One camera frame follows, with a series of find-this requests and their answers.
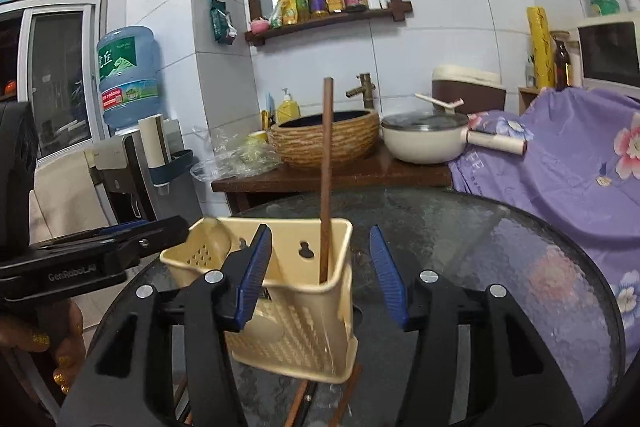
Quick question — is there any green packet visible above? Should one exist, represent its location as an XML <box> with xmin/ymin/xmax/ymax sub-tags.
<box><xmin>210</xmin><ymin>0</ymin><xmax>237</xmax><ymax>46</ymax></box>

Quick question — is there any sliding glass door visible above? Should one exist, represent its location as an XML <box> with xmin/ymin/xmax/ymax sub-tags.
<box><xmin>0</xmin><ymin>0</ymin><xmax>108</xmax><ymax>162</ymax></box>

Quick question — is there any white rice paddle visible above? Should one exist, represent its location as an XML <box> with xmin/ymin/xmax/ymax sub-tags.
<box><xmin>414</xmin><ymin>93</ymin><xmax>465</xmax><ymax>114</ymax></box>

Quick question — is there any brown rice cooker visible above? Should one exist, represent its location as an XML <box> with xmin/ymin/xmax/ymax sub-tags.
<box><xmin>431</xmin><ymin>65</ymin><xmax>507</xmax><ymax>115</ymax></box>

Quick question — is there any small wooden box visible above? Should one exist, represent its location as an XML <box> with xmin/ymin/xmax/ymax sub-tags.
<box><xmin>517</xmin><ymin>86</ymin><xmax>543</xmax><ymax>115</ymax></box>

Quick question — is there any glass pan lid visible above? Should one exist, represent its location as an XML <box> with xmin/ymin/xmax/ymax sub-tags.
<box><xmin>381</xmin><ymin>111</ymin><xmax>471</xmax><ymax>132</ymax></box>

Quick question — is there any beige plastic utensil holder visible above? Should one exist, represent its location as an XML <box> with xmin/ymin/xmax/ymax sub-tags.
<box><xmin>159</xmin><ymin>216</ymin><xmax>360</xmax><ymax>384</ymax></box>

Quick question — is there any yellow soap dispenser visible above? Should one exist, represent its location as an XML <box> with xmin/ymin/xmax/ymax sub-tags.
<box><xmin>276</xmin><ymin>88</ymin><xmax>301</xmax><ymax>125</ymax></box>

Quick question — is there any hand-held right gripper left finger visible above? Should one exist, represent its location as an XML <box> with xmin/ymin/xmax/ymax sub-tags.
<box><xmin>57</xmin><ymin>223</ymin><xmax>273</xmax><ymax>427</ymax></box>

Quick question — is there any person's left hand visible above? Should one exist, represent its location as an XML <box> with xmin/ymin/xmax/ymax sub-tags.
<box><xmin>0</xmin><ymin>297</ymin><xmax>88</xmax><ymax>395</ymax></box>

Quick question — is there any brown glass bottle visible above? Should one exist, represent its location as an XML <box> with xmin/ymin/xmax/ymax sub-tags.
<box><xmin>551</xmin><ymin>36</ymin><xmax>572</xmax><ymax>92</ymax></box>

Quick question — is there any yellow roll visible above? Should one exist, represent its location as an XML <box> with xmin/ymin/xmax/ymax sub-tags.
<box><xmin>526</xmin><ymin>6</ymin><xmax>556</xmax><ymax>90</ymax></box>

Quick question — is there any water dispenser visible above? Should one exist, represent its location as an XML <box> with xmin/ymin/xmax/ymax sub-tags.
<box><xmin>82</xmin><ymin>119</ymin><xmax>201</xmax><ymax>228</ymax></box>

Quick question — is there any cream pan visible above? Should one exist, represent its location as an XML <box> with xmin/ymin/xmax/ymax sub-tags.
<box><xmin>381</xmin><ymin>111</ymin><xmax>528</xmax><ymax>165</ymax></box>

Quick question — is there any blue water jug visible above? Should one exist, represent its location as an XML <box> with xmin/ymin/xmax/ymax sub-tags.
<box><xmin>96</xmin><ymin>26</ymin><xmax>166</xmax><ymax>132</ymax></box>

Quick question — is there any white microwave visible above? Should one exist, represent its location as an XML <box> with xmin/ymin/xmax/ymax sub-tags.
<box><xmin>570</xmin><ymin>11</ymin><xmax>640</xmax><ymax>100</ymax></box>

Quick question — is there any bamboo style faucet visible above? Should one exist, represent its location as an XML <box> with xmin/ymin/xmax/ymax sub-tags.
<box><xmin>346</xmin><ymin>73</ymin><xmax>376</xmax><ymax>109</ymax></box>

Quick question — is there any woven pattern basin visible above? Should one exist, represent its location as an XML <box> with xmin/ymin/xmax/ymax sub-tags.
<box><xmin>269</xmin><ymin>109</ymin><xmax>381</xmax><ymax>168</ymax></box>

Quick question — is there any beige cloth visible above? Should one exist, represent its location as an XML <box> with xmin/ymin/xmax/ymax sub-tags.
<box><xmin>29</xmin><ymin>152</ymin><xmax>111</xmax><ymax>244</ymax></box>

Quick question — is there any brown wooden chopstick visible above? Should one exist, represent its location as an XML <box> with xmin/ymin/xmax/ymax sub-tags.
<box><xmin>327</xmin><ymin>363</ymin><xmax>363</xmax><ymax>427</ymax></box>
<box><xmin>319</xmin><ymin>77</ymin><xmax>335</xmax><ymax>284</ymax></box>
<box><xmin>282</xmin><ymin>379</ymin><xmax>310</xmax><ymax>427</ymax></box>

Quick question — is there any dark teal holder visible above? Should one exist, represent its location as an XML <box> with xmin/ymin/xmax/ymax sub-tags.
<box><xmin>150</xmin><ymin>149</ymin><xmax>193</xmax><ymax>186</ymax></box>

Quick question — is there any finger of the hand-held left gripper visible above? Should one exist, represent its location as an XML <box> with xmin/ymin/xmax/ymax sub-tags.
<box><xmin>37</xmin><ymin>219</ymin><xmax>153</xmax><ymax>245</ymax></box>
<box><xmin>27</xmin><ymin>215</ymin><xmax>191</xmax><ymax>265</ymax></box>

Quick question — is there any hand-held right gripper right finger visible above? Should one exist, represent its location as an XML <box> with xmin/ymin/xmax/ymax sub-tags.
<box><xmin>369</xmin><ymin>224</ymin><xmax>586</xmax><ymax>427</ymax></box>

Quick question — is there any clear plastic bag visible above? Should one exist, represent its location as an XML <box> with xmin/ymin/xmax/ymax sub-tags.
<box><xmin>190</xmin><ymin>127</ymin><xmax>281</xmax><ymax>182</ymax></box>

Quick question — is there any purple floral cloth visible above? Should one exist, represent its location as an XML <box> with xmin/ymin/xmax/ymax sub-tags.
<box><xmin>447</xmin><ymin>87</ymin><xmax>640</xmax><ymax>358</ymax></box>

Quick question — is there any wooden counter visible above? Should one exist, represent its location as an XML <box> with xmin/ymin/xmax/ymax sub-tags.
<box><xmin>211</xmin><ymin>142</ymin><xmax>453</xmax><ymax>212</ymax></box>

